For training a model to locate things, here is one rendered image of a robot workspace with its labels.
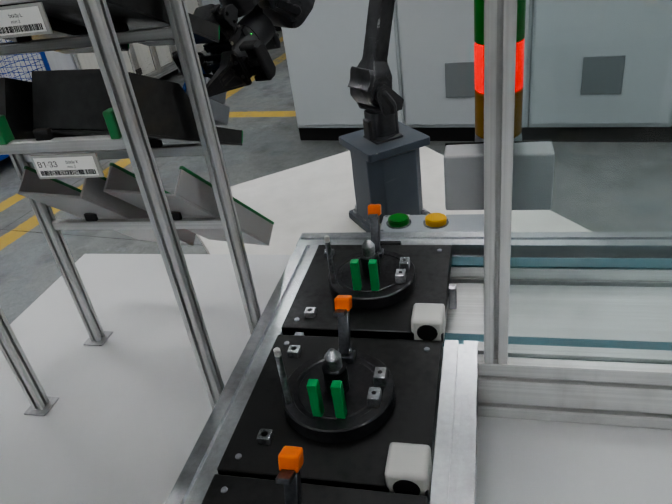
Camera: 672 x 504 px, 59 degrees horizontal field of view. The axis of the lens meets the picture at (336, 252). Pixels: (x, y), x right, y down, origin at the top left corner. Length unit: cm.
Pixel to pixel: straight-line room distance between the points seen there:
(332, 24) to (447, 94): 86
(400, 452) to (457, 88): 342
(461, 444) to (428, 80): 341
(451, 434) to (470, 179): 30
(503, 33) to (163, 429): 71
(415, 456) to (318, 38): 364
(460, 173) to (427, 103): 334
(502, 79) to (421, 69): 334
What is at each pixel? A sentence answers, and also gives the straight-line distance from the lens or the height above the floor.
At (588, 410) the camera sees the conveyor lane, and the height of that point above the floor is 88.
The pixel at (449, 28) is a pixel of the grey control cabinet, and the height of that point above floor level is 73.
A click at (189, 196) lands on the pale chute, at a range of 87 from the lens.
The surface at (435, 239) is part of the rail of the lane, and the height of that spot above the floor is 96.
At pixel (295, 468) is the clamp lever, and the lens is 58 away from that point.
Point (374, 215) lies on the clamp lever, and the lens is 95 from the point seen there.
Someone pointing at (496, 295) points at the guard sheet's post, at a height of 106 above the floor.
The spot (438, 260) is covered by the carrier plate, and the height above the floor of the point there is 97.
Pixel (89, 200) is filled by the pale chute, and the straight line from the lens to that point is 94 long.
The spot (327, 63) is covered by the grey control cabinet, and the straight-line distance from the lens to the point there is 415.
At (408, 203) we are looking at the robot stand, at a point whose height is 92.
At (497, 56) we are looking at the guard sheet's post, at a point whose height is 135.
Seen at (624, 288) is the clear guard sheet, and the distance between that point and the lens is 77.
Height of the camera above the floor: 151
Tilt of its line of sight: 31 degrees down
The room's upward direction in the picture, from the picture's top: 9 degrees counter-clockwise
